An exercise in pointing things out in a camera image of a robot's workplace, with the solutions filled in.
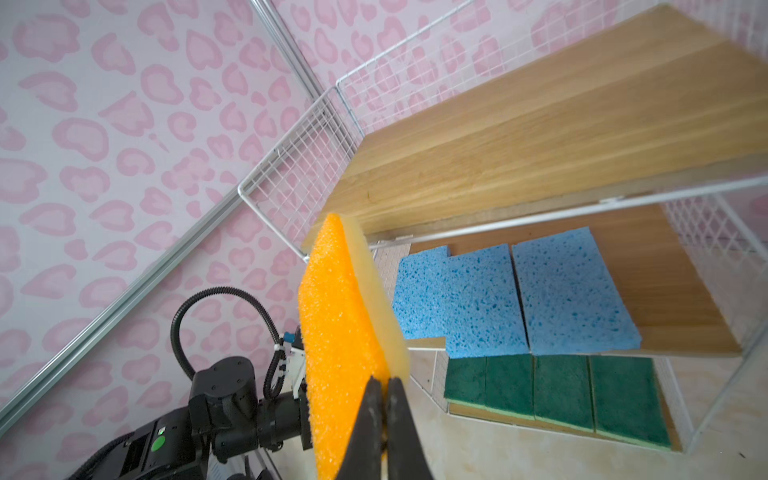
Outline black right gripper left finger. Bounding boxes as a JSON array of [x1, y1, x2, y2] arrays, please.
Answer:
[[336, 377, 384, 480]]

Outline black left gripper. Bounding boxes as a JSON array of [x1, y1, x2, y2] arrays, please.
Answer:
[[257, 383, 312, 452]]

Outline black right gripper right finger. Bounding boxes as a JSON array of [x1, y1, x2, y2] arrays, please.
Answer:
[[385, 377, 434, 480]]

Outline orange sponge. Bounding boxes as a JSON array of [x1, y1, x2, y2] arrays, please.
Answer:
[[298, 213, 410, 479]]

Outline green sponge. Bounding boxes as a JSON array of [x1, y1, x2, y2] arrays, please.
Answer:
[[444, 357, 487, 408], [589, 356, 672, 450], [533, 355, 594, 432], [485, 355, 535, 420]]

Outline blue sponge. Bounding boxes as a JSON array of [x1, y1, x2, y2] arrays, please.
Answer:
[[512, 227, 642, 356], [444, 244, 529, 359], [393, 246, 450, 340]]

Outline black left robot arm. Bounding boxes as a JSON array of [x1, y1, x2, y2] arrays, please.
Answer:
[[71, 286, 312, 479]]

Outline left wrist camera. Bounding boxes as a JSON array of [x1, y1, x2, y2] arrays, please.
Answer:
[[278, 327, 306, 399]]

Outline white wire wooden shelf rack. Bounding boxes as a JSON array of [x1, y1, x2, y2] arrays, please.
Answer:
[[237, 1, 767, 452]]

